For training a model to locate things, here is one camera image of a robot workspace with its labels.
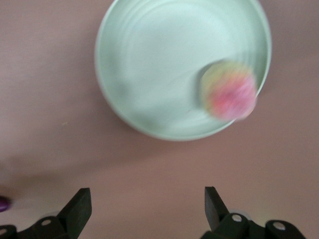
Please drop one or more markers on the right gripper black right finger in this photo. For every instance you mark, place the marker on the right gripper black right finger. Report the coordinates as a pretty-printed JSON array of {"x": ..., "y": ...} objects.
[{"x": 224, "y": 226}]

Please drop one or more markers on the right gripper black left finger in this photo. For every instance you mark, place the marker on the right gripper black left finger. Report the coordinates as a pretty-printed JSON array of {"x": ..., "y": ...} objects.
[{"x": 64, "y": 224}]

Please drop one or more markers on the long purple eggplant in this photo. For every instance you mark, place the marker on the long purple eggplant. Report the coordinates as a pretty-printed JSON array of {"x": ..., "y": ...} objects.
[{"x": 3, "y": 204}]

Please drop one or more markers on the yellow pink peach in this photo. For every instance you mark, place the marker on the yellow pink peach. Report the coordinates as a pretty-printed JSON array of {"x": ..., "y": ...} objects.
[{"x": 229, "y": 92}]

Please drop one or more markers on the brown table cloth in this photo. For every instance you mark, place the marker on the brown table cloth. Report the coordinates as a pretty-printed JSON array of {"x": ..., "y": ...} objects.
[{"x": 159, "y": 174}]

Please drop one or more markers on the pale green round plate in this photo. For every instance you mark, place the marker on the pale green round plate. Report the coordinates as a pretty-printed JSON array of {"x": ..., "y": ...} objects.
[{"x": 154, "y": 62}]

